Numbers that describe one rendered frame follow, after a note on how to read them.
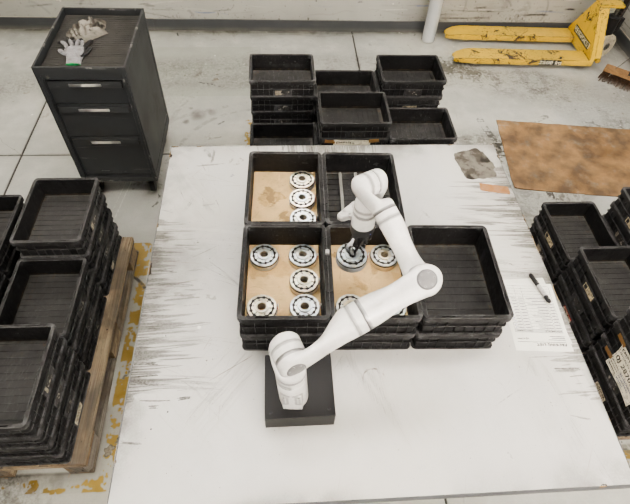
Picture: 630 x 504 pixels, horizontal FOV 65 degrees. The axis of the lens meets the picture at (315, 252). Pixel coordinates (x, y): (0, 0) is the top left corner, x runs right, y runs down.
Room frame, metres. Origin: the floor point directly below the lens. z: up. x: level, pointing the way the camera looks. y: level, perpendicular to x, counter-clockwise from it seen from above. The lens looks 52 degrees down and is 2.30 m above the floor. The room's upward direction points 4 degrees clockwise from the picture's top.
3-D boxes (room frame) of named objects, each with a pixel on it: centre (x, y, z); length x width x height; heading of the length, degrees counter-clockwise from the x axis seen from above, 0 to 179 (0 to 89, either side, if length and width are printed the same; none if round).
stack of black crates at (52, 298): (1.09, 1.15, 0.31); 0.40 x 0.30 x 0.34; 6
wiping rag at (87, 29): (2.55, 1.31, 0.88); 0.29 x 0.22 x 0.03; 6
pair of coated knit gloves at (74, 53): (2.31, 1.31, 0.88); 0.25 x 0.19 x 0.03; 6
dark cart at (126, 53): (2.44, 1.25, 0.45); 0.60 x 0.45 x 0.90; 6
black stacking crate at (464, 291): (1.04, -0.50, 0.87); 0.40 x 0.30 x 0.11; 5
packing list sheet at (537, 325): (1.02, -0.85, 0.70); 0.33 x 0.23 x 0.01; 6
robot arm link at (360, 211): (1.04, -0.15, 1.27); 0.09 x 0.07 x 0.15; 124
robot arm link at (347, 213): (1.05, -0.13, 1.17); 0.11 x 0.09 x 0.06; 51
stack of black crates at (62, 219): (1.49, 1.19, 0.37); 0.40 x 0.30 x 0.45; 6
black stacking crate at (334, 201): (1.41, -0.17, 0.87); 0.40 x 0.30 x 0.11; 5
